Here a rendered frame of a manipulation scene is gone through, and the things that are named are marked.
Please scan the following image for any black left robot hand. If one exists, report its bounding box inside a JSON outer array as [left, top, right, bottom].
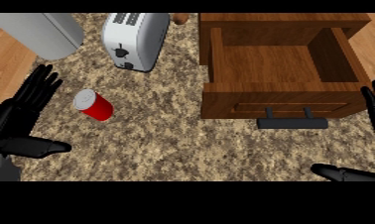
[[0, 63, 74, 160]]

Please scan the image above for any red can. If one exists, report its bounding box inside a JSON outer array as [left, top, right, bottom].
[[73, 88, 116, 122]]

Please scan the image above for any white toaster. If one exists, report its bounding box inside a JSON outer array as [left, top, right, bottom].
[[101, 12, 172, 73]]

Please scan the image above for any small brown round object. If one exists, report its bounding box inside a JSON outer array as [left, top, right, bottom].
[[173, 12, 191, 26]]

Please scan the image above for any grey rounded appliance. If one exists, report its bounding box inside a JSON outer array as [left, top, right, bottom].
[[0, 12, 88, 61]]

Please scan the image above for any wooden cabinet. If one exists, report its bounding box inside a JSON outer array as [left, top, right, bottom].
[[198, 12, 374, 67]]

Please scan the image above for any wooden drawer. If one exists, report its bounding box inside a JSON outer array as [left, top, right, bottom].
[[200, 27, 375, 120]]

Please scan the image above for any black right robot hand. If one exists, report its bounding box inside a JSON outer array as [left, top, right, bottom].
[[309, 80, 375, 182]]

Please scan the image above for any dark grey drawer handle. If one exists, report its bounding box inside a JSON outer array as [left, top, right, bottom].
[[257, 106, 330, 130]]

